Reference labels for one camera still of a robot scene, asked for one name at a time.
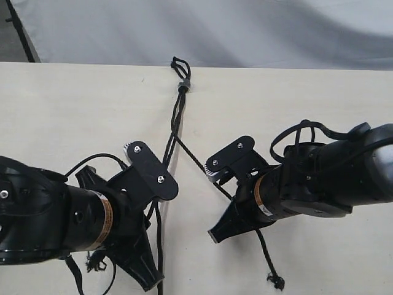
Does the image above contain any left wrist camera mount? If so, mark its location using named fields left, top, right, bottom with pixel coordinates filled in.
left=123, top=141, right=179, bottom=202

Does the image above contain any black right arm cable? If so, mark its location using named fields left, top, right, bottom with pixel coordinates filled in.
left=268, top=119, right=354, bottom=162

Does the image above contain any white backdrop cloth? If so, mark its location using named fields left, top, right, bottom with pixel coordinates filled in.
left=12, top=1, right=392, bottom=70

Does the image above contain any black backdrop stand pole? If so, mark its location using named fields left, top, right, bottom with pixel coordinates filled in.
left=5, top=0, right=41, bottom=63

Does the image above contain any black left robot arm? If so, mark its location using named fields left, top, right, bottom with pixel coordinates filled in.
left=1, top=157, right=177, bottom=292

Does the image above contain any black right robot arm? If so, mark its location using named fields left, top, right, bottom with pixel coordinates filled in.
left=204, top=120, right=392, bottom=243

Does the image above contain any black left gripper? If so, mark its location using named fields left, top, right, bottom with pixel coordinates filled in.
left=75, top=165, right=164, bottom=291

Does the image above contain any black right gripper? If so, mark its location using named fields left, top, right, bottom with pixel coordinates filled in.
left=208, top=167, right=352, bottom=243

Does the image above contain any clear tape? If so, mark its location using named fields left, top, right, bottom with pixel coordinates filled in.
left=177, top=79, right=191, bottom=93

